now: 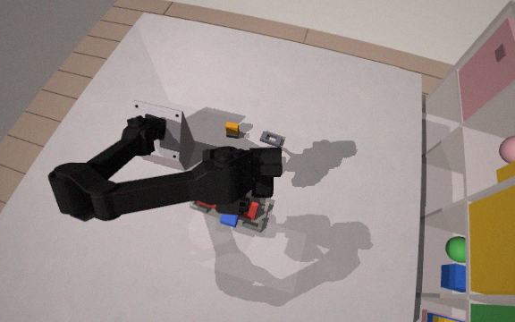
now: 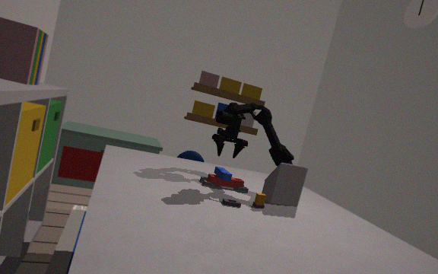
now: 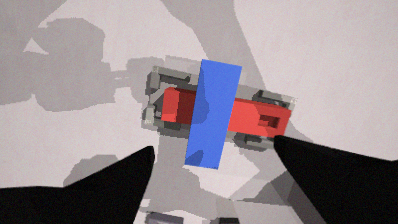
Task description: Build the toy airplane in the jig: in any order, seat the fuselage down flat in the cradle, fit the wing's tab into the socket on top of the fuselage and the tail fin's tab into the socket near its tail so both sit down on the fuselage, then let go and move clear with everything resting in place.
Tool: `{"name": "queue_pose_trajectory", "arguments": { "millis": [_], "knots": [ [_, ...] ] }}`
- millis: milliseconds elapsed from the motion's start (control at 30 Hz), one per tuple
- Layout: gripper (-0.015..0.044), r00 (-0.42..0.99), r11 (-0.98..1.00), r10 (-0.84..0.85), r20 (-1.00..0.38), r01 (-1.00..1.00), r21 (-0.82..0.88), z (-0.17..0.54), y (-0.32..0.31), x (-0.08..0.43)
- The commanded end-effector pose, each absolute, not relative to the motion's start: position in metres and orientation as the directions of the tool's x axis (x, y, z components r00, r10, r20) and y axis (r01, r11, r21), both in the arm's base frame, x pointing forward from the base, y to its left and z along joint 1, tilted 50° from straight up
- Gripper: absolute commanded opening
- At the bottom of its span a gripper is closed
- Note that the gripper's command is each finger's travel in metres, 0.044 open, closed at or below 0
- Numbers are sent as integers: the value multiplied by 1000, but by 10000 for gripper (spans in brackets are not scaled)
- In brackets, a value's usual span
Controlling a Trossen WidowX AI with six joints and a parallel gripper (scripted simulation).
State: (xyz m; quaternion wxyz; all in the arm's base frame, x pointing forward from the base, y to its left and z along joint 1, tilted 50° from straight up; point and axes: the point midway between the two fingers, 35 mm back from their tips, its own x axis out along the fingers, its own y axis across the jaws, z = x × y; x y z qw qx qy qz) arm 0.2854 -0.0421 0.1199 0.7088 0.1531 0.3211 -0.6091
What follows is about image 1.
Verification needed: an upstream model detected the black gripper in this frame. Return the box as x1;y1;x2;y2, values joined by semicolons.
251;177;274;198

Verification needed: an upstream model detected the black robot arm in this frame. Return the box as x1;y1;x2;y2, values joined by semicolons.
48;114;283;222

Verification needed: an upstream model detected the blue bar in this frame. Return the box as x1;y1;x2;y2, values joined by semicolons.
219;214;240;227

